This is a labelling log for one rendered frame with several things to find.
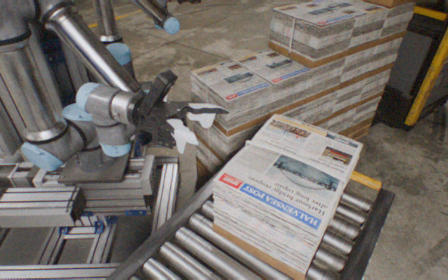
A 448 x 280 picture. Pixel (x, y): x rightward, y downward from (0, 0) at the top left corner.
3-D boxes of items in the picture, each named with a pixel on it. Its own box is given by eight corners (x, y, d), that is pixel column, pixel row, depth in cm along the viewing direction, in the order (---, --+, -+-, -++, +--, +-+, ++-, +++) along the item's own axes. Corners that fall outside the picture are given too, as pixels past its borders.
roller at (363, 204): (255, 155, 129) (256, 146, 126) (373, 210, 107) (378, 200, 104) (249, 161, 126) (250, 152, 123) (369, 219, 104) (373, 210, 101)
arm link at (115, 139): (145, 138, 88) (139, 106, 81) (120, 163, 80) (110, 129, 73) (123, 131, 91) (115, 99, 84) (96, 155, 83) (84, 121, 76)
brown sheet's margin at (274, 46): (267, 47, 196) (268, 40, 194) (300, 37, 209) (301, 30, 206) (312, 69, 172) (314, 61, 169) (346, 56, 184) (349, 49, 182)
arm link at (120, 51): (112, 82, 143) (105, 54, 135) (106, 70, 153) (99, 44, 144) (138, 76, 148) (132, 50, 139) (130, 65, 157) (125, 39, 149)
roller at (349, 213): (247, 164, 125) (248, 154, 122) (367, 222, 103) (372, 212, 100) (241, 170, 122) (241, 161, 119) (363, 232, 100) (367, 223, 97)
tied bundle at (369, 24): (301, 38, 210) (306, 1, 196) (331, 29, 222) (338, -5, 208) (346, 57, 185) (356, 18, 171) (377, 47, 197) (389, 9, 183)
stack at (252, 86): (195, 175, 224) (188, 70, 172) (309, 123, 275) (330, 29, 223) (226, 211, 199) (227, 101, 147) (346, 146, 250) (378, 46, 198)
